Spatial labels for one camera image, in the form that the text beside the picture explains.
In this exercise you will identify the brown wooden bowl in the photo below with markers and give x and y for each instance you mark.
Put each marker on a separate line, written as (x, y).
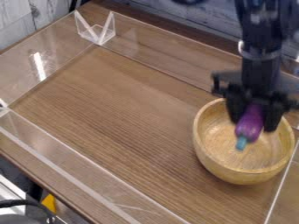
(243, 167)

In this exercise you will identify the yellow tag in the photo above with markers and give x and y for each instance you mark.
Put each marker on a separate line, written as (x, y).
(50, 203)

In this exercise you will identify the clear acrylic barrier wall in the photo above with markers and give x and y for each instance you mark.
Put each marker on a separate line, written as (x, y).
(97, 124)

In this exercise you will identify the purple toy eggplant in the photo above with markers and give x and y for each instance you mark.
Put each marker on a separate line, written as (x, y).
(250, 126)

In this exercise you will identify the clear acrylic corner bracket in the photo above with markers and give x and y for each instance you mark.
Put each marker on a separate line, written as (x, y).
(98, 34)

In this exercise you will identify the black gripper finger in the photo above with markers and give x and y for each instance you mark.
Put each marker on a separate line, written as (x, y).
(274, 112)
(237, 104)

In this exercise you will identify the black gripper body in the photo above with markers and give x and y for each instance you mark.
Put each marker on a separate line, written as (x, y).
(261, 79)

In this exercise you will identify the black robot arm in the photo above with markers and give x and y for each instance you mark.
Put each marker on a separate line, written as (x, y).
(269, 23)

